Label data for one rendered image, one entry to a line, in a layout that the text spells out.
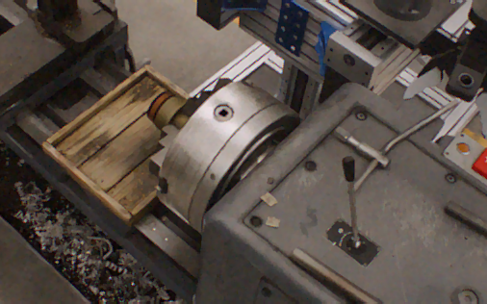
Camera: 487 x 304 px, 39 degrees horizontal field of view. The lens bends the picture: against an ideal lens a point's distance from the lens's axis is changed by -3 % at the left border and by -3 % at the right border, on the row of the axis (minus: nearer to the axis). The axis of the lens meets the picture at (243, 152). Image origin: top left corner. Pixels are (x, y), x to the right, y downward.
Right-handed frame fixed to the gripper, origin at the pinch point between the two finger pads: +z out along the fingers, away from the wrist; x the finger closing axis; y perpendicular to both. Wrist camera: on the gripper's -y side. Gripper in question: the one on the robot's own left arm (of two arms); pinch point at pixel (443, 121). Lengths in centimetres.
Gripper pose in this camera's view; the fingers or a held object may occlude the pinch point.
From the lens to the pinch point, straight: 118.8
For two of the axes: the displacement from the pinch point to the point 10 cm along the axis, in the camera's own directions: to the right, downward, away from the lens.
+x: -8.6, -4.4, 2.5
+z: -1.7, 7.2, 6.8
